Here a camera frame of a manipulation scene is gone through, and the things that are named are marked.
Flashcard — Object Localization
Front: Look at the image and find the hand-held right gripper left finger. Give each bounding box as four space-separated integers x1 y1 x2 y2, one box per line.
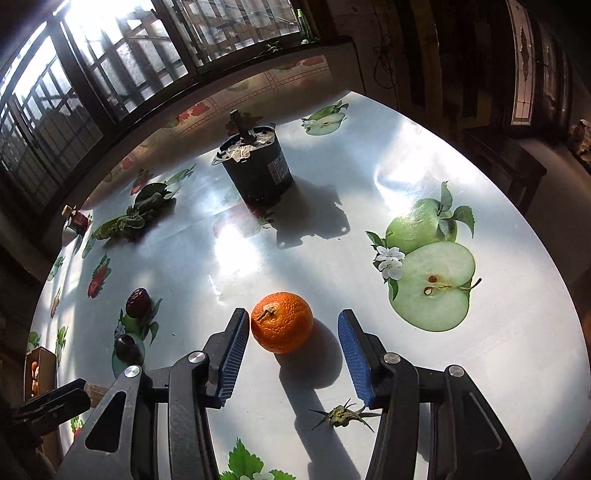
55 308 251 480

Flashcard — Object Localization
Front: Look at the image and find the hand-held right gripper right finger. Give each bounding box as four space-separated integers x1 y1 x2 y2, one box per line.
337 309 533 480

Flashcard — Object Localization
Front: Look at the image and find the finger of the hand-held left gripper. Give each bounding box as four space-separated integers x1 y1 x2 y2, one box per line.
13 388 92 450
16 378 88 414

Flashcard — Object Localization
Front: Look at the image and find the cardboard box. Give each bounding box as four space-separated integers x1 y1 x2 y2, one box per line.
23 347 63 467

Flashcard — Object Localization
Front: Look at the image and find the small orange mandarin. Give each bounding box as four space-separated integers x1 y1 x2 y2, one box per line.
250 292 314 354

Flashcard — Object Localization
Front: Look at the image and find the dried green fruit calyx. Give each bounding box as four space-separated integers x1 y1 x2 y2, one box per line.
308 400 383 433

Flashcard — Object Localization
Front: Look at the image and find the dark purple plum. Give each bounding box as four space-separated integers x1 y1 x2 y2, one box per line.
114 335 144 366

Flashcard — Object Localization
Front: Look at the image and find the small dark red date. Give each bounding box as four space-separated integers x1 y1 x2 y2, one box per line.
126 288 151 319

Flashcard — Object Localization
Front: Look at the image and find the fruit printed tablecloth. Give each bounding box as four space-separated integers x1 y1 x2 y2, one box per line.
28 90 583 480

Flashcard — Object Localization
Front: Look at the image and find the green leafy vegetable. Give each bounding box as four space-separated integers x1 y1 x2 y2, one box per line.
91 183 177 243

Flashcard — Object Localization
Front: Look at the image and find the small dark jar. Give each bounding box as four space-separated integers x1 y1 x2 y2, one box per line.
62 205 93 235

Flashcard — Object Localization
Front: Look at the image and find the black cylindrical motor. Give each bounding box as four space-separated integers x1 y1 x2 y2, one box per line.
212 110 294 208

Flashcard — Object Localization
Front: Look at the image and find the dark wooden bench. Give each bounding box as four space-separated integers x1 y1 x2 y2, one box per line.
461 127 549 217

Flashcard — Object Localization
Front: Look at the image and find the framed decorative glass panel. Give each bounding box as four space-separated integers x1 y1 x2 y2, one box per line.
505 0 539 127

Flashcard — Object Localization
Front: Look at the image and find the hanging dark cord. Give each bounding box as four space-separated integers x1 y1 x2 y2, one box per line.
370 16 402 89

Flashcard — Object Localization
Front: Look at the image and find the window with dark frame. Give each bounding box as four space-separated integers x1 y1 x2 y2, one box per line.
0 0 326 227

